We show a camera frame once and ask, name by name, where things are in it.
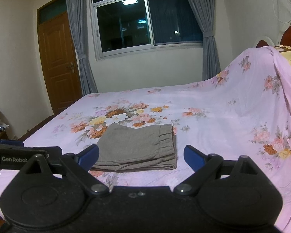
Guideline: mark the grey pants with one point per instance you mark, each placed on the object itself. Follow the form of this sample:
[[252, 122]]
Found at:
[[124, 149]]

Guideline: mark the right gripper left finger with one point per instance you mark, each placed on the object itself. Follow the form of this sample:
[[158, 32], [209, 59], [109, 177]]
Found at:
[[77, 166]]

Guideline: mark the left grey curtain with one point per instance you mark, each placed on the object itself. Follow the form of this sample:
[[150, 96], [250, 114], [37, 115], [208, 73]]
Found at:
[[77, 16]]

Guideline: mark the brown wooden door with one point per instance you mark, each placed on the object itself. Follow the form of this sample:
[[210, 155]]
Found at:
[[57, 55]]

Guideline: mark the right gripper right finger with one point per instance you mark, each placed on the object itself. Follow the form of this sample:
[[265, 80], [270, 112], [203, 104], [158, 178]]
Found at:
[[204, 166]]

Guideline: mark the grey curtain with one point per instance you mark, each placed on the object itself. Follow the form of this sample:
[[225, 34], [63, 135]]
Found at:
[[203, 11], [77, 16]]

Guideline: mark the right grey curtain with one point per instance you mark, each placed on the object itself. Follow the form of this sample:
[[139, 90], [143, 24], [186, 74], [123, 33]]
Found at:
[[203, 11]]

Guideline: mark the red wooden headboard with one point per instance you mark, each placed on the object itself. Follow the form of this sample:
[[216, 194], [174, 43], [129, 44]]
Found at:
[[284, 40]]

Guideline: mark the sliding glass window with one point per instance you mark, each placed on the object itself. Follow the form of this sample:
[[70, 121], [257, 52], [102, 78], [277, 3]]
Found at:
[[129, 26]]

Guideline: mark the pink floral bed sheet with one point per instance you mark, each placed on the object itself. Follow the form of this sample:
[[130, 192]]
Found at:
[[245, 109]]

